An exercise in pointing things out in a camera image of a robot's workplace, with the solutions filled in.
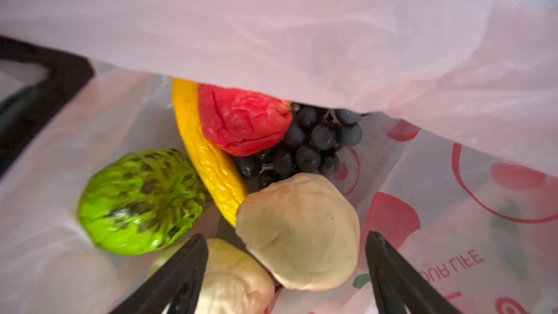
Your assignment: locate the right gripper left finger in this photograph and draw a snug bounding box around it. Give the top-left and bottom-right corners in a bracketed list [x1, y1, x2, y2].
[111, 234, 209, 314]

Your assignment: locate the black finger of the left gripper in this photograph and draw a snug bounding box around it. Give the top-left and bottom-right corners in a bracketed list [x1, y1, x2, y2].
[1, 36, 94, 176]

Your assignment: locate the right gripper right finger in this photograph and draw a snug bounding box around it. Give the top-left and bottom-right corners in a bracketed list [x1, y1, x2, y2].
[365, 231, 460, 314]

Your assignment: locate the pink plastic bag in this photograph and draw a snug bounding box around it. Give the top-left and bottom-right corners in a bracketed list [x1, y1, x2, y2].
[1, 0, 557, 313]

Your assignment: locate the pale yellow fake fruit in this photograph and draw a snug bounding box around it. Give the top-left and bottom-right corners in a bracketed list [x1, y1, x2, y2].
[195, 238, 276, 314]

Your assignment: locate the green fake custard apple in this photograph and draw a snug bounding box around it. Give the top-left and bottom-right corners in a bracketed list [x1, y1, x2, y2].
[77, 148, 209, 257]

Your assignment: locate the beige fake potato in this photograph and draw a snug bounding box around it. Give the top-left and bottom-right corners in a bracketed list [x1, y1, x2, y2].
[235, 173, 360, 291]

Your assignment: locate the yellow fake banana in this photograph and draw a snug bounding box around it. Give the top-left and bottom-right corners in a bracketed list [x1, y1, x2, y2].
[172, 78, 249, 227]

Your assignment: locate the dark fake grape bunch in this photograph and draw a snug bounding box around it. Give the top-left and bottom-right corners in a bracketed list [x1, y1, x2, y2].
[232, 104, 366, 190]

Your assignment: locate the red fake strawberry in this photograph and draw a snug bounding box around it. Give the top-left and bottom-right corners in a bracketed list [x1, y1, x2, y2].
[198, 84, 294, 157]

